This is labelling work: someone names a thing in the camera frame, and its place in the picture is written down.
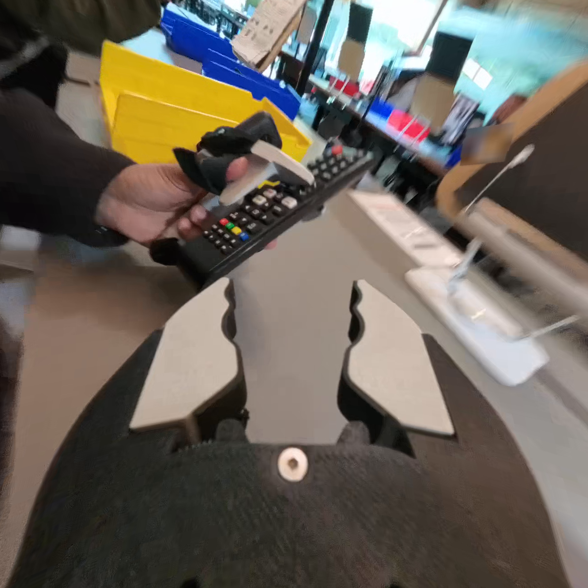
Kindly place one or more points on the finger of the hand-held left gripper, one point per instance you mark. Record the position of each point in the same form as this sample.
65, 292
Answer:
285, 163

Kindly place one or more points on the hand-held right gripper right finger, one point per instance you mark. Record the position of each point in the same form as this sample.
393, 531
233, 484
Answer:
395, 367

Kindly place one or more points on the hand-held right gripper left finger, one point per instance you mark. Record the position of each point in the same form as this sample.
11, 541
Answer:
193, 363

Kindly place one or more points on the black remote control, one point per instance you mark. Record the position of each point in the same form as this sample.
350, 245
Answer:
280, 206

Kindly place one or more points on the yellow plastic bins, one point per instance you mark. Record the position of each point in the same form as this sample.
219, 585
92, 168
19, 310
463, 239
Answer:
174, 119

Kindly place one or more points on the person's left forearm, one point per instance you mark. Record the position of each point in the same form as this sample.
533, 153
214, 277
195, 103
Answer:
50, 165

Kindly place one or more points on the person's left hand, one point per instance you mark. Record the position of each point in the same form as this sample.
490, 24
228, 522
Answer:
151, 202

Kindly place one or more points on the white tablet stand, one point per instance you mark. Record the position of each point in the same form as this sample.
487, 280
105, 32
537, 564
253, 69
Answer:
482, 330

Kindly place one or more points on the small blue plastic bin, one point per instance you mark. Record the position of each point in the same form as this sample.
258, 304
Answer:
380, 111

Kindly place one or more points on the red plastic bin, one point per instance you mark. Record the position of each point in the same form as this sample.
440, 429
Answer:
406, 124

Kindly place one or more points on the printed cardboard sign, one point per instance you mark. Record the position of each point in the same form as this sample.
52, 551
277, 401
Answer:
266, 30

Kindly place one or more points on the printed paper sheet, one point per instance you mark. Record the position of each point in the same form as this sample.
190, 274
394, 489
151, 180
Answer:
404, 225

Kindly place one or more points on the background display board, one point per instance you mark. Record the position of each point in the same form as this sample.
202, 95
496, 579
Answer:
441, 78

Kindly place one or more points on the black metal post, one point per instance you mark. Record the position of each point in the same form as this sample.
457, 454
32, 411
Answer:
314, 46

